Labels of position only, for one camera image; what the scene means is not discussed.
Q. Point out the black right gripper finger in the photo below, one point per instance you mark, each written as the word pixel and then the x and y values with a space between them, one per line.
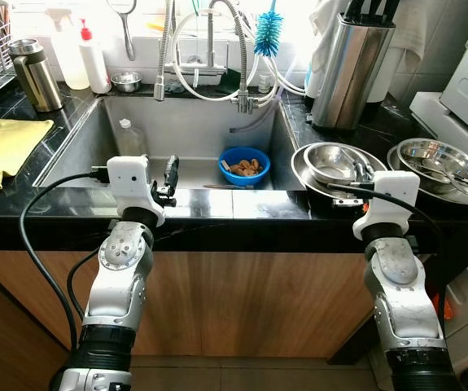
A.
pixel 359 173

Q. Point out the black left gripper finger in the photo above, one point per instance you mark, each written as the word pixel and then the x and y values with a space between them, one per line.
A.
pixel 172 169

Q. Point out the steel sink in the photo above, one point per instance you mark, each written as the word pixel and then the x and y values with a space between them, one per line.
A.
pixel 177 130

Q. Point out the clear plastic bottle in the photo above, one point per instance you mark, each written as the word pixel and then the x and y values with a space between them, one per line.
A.
pixel 132 142

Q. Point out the round steel plate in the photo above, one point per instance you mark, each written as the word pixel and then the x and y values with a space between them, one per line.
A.
pixel 404 191
pixel 299 171

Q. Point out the large steel basin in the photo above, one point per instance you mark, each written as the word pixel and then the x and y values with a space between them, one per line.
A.
pixel 429 155

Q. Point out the brown food scraps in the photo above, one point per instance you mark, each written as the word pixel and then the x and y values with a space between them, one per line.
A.
pixel 247 168

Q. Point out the clear thin tube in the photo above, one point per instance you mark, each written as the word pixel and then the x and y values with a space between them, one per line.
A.
pixel 246 126

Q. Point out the small steel bowl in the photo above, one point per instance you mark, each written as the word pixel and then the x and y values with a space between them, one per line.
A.
pixel 126 81

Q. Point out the steel knife block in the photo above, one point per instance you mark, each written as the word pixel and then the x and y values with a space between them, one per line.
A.
pixel 347 73

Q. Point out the long steel spoon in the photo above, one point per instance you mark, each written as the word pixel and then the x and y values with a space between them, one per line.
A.
pixel 461 181

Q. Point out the steel flexible spray faucet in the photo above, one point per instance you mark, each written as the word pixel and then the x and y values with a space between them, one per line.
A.
pixel 162 65

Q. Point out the white water purifier blue label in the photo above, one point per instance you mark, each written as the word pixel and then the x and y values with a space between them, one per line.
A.
pixel 315 77

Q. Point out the wooden sink cabinet front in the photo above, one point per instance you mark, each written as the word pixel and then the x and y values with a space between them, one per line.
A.
pixel 234 301

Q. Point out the clear glass beaker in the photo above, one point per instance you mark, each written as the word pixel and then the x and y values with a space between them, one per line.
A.
pixel 265 82

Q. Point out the white squeeze bottle red cap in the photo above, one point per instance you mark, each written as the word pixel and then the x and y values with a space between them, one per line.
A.
pixel 95 65

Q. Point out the steel sink mixer tap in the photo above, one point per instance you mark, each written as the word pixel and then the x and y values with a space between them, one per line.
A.
pixel 211 41

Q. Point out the steel strainer ladle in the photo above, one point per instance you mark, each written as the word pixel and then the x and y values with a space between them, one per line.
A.
pixel 128 41

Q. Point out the orange object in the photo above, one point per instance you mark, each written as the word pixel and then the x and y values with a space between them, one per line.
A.
pixel 443 308

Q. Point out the orange plastic utensil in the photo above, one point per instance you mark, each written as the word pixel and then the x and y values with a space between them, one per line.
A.
pixel 156 24

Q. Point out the steel insulated jug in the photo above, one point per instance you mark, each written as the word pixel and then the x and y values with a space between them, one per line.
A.
pixel 38 81

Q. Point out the blue bottle brush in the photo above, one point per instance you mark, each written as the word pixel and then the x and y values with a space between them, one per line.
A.
pixel 268 34

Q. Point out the yellow cloth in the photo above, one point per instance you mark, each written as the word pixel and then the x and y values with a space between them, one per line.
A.
pixel 6 147

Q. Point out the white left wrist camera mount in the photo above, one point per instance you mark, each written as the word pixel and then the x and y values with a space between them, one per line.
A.
pixel 132 183

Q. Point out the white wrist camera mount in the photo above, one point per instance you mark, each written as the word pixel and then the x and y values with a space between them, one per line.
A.
pixel 392 195
pixel 132 183

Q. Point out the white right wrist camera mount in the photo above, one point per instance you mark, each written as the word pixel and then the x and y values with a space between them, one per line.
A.
pixel 392 195

